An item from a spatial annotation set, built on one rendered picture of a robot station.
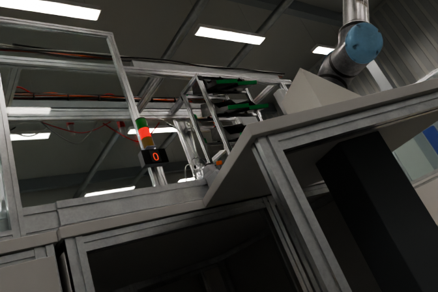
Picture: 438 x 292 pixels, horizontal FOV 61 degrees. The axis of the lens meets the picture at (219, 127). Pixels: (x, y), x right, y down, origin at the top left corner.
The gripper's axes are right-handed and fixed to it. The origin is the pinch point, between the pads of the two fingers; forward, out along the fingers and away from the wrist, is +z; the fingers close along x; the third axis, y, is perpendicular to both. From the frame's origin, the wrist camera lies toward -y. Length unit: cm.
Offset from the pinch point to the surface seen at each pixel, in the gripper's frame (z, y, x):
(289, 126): 55, 7, -66
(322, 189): 83, 50, 10
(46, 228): 90, -49, -42
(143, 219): 87, -24, -39
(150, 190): 82, -23, -23
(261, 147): 60, 1, -68
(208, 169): 80, -1, 16
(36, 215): 87, -52, -41
